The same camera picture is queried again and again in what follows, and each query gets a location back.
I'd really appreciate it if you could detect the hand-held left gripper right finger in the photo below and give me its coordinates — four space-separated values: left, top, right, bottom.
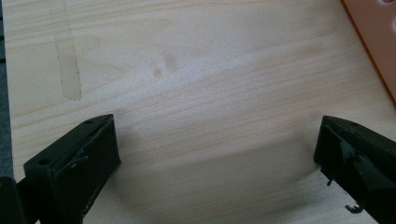
313 115 396 224

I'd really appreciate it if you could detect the strip of clear tape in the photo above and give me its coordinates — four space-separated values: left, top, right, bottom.
49 0 83 102

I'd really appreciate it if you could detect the orange plastic tray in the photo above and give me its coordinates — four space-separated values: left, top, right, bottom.
340 0 396 105

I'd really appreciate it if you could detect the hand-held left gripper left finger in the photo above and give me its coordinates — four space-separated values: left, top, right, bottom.
22 113 121 224

